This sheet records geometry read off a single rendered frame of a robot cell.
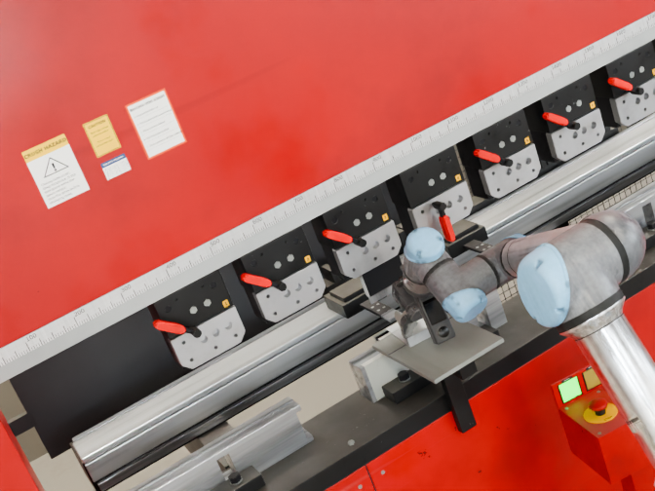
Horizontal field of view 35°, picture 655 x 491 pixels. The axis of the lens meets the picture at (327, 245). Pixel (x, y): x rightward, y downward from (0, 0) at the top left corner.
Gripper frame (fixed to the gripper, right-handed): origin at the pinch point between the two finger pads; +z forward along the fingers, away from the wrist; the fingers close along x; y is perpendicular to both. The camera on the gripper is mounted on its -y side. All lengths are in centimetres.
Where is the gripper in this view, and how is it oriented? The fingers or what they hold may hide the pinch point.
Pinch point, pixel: (421, 331)
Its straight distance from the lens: 229.8
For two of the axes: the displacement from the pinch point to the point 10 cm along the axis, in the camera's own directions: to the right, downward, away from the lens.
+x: -8.7, 4.3, -2.4
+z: 0.2, 5.2, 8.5
